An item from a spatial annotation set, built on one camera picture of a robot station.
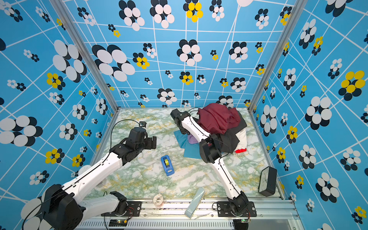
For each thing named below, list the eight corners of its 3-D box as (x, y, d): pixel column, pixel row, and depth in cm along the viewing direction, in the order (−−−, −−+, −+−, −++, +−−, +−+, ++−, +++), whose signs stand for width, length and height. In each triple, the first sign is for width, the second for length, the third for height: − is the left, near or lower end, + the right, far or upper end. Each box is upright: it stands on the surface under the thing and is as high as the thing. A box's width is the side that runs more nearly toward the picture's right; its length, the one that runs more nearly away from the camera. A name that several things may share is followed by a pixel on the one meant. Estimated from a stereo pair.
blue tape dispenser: (167, 177, 86) (166, 173, 82) (162, 160, 93) (160, 157, 89) (175, 173, 88) (174, 170, 83) (169, 157, 94) (168, 153, 90)
